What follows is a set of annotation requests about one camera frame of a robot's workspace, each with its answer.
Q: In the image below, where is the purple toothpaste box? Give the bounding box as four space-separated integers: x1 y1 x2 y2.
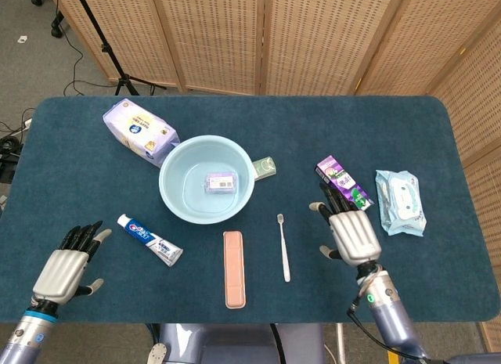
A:
315 154 375 211

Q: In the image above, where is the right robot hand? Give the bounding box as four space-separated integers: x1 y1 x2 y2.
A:
308 182 383 268

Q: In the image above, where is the light blue plastic basin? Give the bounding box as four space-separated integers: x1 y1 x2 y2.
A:
158 135 256 225

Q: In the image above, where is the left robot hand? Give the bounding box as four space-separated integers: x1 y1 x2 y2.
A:
31 220 113 305

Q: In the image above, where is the black office chair base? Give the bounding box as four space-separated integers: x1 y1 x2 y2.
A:
30 0 66 39

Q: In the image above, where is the blue Crest toothpaste tube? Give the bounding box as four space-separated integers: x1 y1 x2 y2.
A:
117 213 184 268

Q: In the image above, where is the white toothbrush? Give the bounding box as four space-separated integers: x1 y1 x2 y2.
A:
276 213 291 283

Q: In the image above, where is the pink toothbrush case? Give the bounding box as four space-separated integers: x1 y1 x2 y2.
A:
222 230 247 310

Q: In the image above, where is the black tripod stand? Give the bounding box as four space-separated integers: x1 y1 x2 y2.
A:
72 0 168 97

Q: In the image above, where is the small purple soap pack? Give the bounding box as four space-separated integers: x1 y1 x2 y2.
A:
202 173 240 196

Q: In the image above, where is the teal table mat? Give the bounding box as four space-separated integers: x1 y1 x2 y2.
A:
0 96 491 325

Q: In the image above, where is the white table leg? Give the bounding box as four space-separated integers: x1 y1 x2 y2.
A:
335 323 346 364

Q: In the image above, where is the light blue wet wipes pack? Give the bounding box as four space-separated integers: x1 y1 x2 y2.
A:
374 169 427 237

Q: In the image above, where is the black floor cable bundle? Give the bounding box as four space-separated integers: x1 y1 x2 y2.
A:
0 107 36 185

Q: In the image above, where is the grey-blue robot torso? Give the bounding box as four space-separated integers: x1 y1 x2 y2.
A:
146 323 326 364

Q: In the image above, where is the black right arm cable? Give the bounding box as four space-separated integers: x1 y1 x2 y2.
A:
347 305 431 364

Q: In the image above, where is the green soap box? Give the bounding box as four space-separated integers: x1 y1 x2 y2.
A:
251 155 279 181

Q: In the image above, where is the purple facial tissue pack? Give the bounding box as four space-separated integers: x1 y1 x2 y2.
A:
102 98 182 168

